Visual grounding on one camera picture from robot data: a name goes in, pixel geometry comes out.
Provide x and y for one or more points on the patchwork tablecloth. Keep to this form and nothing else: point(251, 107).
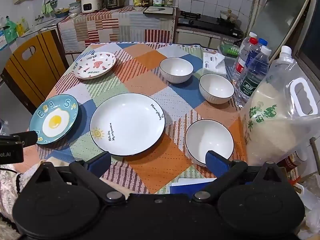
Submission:
point(160, 171)

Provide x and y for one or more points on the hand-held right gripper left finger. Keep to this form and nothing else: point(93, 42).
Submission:
point(100, 161)

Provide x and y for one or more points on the green soap bottle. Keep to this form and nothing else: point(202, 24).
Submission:
point(11, 31)

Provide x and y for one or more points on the blue cap water bottle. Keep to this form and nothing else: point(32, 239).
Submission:
point(252, 57)

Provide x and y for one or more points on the patchwork counter cloth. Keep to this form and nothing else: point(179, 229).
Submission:
point(117, 28)

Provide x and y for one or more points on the red label jar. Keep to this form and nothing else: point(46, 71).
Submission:
point(290, 163)

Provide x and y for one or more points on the clear plastic jug of rice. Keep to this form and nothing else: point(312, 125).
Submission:
point(270, 130)

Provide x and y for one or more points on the large white plate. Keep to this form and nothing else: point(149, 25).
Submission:
point(127, 122)

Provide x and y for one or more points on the pink bunny print plate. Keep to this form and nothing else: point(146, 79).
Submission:
point(95, 65)

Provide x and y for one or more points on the white rice cooker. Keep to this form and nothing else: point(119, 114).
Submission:
point(88, 5)

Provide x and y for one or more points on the light patterned cloth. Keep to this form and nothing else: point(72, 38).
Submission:
point(10, 192)

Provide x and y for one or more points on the blue basin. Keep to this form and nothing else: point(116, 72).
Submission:
point(61, 13)

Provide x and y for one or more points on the grey glass panel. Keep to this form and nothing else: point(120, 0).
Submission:
point(280, 15)

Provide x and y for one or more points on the kitchen knife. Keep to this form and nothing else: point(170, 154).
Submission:
point(156, 9)

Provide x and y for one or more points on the white bowl with dark rim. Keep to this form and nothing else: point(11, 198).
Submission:
point(176, 66)
point(205, 137)
point(216, 87)

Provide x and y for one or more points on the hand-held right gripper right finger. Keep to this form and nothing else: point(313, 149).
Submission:
point(216, 161)

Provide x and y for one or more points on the green hanging cloth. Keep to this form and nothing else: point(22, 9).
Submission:
point(47, 8)

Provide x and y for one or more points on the clear plastic bag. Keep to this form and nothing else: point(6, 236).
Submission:
point(310, 220)

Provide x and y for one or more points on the yellow wooden chair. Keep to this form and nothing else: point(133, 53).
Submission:
point(32, 65)

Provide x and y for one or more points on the white cap green label bottle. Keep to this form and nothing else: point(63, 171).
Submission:
point(248, 87)

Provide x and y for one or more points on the white tissue pack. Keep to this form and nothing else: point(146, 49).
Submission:
point(212, 62)

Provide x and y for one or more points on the blue fried egg plate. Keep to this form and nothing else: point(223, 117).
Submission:
point(55, 120)

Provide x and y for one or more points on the stack of pale bowls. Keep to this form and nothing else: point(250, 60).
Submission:
point(75, 6)

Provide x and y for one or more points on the white cooking pot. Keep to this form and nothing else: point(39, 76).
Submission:
point(228, 15)

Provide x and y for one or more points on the red cap water bottle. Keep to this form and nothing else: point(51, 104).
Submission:
point(240, 67)

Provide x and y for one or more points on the cream base cabinet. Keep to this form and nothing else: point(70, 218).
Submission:
point(197, 38)

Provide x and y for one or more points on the dark window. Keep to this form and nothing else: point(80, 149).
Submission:
point(311, 42)

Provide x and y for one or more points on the black gas stove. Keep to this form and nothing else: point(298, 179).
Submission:
point(205, 21)

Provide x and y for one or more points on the cutting board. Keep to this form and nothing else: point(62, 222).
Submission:
point(163, 11)

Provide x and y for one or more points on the green plastic basket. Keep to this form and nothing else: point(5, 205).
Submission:
point(228, 49)

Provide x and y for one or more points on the blue and white paper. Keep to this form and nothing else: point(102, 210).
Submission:
point(185, 186)

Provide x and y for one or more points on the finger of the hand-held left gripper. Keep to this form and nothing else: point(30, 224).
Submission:
point(28, 138)

